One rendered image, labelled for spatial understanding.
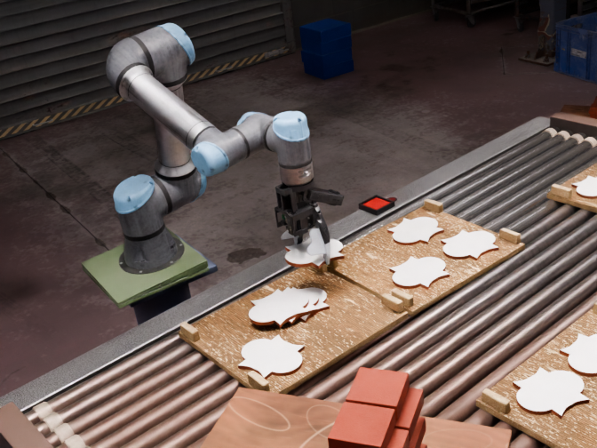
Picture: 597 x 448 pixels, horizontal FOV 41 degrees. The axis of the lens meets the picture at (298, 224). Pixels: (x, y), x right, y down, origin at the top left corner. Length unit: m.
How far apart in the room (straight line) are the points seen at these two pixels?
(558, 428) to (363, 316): 0.53
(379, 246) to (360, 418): 1.16
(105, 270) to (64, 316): 1.62
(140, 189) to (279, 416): 0.93
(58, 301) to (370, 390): 3.12
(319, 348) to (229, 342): 0.21
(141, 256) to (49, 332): 1.64
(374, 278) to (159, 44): 0.78
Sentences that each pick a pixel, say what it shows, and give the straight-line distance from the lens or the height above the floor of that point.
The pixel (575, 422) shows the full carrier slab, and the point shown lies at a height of 0.94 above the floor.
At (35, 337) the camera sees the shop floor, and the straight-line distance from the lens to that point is 3.86.
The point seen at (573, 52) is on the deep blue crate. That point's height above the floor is 0.19.
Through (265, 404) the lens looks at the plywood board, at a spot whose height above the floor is 1.04.
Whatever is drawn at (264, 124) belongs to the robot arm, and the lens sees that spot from 1.80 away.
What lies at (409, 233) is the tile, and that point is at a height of 0.95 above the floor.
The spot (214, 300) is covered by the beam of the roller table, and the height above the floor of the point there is 0.91.
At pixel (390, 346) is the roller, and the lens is 1.81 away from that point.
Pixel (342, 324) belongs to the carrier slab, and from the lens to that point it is 1.85.
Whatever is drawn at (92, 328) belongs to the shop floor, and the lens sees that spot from 3.79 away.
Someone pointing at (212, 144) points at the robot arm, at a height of 1.37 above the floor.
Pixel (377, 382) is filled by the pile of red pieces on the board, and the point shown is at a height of 1.32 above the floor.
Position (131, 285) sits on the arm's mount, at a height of 0.89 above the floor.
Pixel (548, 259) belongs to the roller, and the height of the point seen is 0.91.
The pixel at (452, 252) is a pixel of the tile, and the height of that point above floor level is 0.95.
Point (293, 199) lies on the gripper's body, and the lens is 1.80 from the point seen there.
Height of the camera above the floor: 1.99
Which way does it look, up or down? 27 degrees down
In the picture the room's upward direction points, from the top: 7 degrees counter-clockwise
